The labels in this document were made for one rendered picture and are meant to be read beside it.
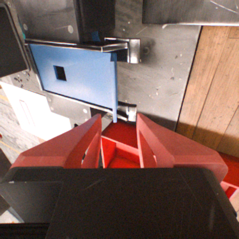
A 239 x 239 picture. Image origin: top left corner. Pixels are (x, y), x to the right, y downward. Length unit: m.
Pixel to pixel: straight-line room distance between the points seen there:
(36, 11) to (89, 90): 0.11
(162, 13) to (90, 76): 0.11
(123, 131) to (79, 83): 0.14
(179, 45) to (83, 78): 0.14
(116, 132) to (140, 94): 0.09
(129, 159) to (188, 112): 0.20
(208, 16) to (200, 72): 0.07
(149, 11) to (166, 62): 0.07
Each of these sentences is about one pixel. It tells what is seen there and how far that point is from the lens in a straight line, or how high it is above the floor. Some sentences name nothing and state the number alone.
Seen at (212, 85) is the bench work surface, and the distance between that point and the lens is 0.25.
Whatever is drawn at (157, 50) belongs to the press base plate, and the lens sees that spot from 0.25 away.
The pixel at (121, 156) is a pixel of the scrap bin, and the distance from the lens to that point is 0.41.
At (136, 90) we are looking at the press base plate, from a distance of 0.28.
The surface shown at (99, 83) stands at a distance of 0.20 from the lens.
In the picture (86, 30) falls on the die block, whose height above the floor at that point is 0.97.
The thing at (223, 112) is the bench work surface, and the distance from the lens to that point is 0.27.
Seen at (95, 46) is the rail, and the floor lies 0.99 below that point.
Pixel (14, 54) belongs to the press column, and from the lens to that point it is 0.46.
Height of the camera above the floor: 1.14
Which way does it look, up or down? 45 degrees down
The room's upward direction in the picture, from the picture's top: 137 degrees counter-clockwise
